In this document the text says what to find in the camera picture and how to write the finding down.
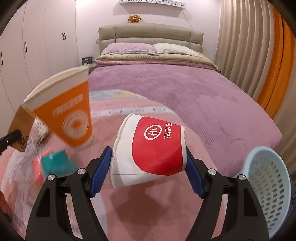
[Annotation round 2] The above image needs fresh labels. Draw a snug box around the white wardrobe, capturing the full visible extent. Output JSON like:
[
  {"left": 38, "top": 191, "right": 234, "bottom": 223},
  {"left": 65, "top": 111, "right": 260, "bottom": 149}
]
[{"left": 1, "top": 1, "right": 79, "bottom": 136}]

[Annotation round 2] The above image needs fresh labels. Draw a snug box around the teal and red packet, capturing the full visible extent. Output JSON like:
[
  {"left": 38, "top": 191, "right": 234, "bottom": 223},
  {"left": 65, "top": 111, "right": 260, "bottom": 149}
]
[{"left": 32, "top": 149, "right": 77, "bottom": 185}]

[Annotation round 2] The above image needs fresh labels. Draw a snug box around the small picture frame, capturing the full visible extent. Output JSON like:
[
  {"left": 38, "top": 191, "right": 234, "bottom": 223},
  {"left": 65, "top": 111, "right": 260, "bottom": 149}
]
[{"left": 82, "top": 56, "right": 93, "bottom": 65}]

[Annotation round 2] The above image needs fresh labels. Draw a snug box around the purple pillow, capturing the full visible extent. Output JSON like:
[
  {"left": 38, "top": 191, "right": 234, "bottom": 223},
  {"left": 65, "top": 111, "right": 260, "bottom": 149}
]
[{"left": 101, "top": 42, "right": 159, "bottom": 56}]

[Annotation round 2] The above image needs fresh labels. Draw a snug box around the white dotted pillow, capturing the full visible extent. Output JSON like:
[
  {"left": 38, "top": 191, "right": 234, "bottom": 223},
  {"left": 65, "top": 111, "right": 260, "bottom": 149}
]
[{"left": 153, "top": 43, "right": 200, "bottom": 57}]

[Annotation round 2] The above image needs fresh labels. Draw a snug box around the red and white paper cup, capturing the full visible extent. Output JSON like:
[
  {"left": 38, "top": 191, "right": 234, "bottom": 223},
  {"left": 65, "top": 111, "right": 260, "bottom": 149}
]
[{"left": 110, "top": 113, "right": 187, "bottom": 188}]

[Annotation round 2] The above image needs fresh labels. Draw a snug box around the brown cardboard box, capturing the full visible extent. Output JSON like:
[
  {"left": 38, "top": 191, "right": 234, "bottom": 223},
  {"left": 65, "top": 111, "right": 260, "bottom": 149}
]
[{"left": 8, "top": 104, "right": 36, "bottom": 152}]

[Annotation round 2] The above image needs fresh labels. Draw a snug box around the grey bedside table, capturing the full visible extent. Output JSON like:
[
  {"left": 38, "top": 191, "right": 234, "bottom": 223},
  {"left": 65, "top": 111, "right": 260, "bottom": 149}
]
[{"left": 82, "top": 63, "right": 97, "bottom": 74}]

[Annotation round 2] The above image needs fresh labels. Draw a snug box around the light blue plastic basket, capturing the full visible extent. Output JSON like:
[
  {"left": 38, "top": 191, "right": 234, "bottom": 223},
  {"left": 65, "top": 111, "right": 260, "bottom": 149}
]
[{"left": 238, "top": 146, "right": 292, "bottom": 238}]

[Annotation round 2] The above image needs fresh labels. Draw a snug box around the bed with purple cover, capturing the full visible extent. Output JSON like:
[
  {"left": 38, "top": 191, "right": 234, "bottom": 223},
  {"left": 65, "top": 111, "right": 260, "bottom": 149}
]
[{"left": 89, "top": 64, "right": 282, "bottom": 176}]

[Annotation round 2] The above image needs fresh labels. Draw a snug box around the orange curtain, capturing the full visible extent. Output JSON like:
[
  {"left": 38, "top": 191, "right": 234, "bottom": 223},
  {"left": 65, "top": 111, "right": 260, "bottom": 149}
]
[{"left": 257, "top": 8, "right": 295, "bottom": 118}]

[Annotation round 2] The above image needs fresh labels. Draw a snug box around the folded beige blanket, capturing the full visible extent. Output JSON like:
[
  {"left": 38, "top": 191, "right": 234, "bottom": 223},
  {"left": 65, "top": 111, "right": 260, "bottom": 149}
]
[{"left": 95, "top": 53, "right": 218, "bottom": 71}]

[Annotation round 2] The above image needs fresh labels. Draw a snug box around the orange plush toy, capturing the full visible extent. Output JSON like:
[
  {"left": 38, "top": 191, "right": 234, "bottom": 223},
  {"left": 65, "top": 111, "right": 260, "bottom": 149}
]
[{"left": 128, "top": 15, "right": 142, "bottom": 23}]

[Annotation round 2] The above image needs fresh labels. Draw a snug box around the white decorative wall shelf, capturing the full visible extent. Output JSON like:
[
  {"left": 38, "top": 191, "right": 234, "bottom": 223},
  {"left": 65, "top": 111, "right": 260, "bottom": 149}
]
[{"left": 118, "top": 0, "right": 186, "bottom": 9}]

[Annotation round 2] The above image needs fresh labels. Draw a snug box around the beige padded headboard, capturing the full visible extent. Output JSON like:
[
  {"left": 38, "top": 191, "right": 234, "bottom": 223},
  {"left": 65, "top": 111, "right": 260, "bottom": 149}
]
[{"left": 98, "top": 23, "right": 204, "bottom": 53}]

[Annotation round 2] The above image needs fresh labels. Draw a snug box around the orange and white paper cup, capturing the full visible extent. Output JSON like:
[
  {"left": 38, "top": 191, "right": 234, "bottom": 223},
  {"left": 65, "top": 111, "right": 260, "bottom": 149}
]
[{"left": 23, "top": 65, "right": 93, "bottom": 148}]

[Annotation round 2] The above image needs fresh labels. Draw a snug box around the crumpled white plastic wrapper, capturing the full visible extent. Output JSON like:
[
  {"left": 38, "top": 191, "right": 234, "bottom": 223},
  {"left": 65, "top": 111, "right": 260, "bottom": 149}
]
[{"left": 1, "top": 118, "right": 49, "bottom": 225}]

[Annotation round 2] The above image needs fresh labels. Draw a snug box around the beige curtain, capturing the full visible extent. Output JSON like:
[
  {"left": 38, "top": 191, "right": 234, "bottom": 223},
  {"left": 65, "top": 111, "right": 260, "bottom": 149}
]
[{"left": 215, "top": 1, "right": 295, "bottom": 166}]

